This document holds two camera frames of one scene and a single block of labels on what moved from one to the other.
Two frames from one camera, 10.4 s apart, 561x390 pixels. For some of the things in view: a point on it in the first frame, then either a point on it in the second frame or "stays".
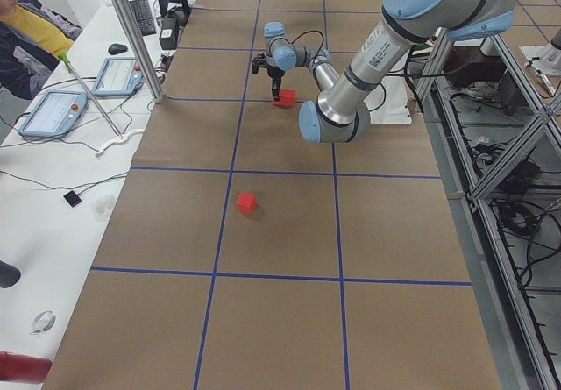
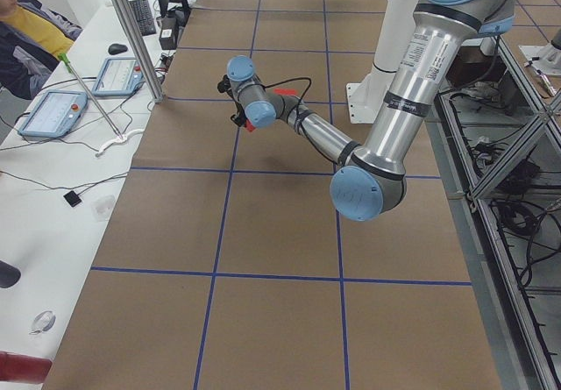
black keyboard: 144,16 stays
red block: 246,202 → 250,127
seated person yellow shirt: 31,39 stays
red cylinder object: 22,367 stays
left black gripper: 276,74 → 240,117
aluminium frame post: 130,19 stays
